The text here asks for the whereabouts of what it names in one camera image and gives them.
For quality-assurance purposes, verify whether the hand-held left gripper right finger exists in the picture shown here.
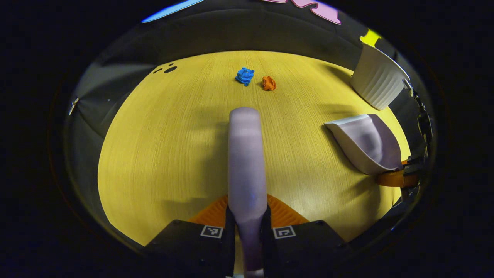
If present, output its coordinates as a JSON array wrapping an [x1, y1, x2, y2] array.
[[262, 194, 354, 276]]

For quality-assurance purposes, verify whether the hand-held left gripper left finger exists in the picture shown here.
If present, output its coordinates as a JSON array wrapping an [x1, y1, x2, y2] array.
[[145, 194, 236, 278]]

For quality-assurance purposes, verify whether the pink and white dustpan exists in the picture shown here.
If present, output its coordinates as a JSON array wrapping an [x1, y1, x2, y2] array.
[[324, 114, 404, 176]]

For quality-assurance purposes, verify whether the white ribbed garbage bin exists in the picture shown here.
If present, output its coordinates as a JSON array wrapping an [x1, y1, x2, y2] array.
[[350, 42, 410, 111]]

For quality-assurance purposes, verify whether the small pink broom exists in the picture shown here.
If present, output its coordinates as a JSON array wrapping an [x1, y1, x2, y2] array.
[[228, 107, 269, 278]]

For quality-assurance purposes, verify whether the blue paper trash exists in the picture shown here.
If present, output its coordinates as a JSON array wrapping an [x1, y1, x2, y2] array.
[[235, 67, 255, 86]]

